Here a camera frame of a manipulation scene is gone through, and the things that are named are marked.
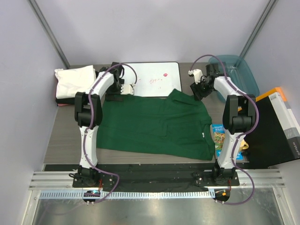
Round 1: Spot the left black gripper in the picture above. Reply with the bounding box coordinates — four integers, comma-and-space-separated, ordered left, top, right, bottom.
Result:
105, 80, 125, 101

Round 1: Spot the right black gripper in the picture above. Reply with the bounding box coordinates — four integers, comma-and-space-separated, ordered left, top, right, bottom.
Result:
190, 77, 212, 101

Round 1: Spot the green polo t shirt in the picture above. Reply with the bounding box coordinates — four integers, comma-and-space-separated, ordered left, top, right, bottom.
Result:
97, 90, 215, 161

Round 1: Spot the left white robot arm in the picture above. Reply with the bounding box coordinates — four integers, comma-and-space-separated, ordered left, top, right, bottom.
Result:
73, 62, 124, 188

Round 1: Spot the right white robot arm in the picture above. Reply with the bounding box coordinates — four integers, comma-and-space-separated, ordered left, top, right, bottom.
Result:
188, 63, 257, 186

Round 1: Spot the teal plastic bin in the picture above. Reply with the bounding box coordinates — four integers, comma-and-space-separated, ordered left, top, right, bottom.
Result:
206, 55, 260, 103

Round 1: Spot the white board mat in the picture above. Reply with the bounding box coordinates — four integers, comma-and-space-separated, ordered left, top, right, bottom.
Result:
124, 62, 182, 98

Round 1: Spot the colourful picture book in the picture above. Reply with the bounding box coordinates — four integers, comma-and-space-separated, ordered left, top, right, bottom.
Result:
212, 124, 244, 161

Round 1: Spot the yellow cup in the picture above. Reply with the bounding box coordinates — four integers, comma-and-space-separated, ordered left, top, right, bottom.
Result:
239, 140, 249, 151

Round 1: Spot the black orange file box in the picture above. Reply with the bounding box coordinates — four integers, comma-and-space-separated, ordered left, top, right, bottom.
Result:
245, 87, 300, 169

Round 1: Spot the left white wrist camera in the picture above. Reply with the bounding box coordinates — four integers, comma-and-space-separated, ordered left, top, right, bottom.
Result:
120, 83, 135, 96

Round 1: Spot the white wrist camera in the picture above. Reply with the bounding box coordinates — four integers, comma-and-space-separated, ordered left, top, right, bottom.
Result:
188, 69, 203, 84
120, 83, 135, 96

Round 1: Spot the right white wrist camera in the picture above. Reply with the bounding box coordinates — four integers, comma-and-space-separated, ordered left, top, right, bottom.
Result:
188, 69, 203, 84

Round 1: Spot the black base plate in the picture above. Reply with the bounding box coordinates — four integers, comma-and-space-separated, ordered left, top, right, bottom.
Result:
44, 163, 240, 188

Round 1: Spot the aluminium rail frame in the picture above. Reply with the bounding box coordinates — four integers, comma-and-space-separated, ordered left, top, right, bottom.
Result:
22, 164, 297, 225

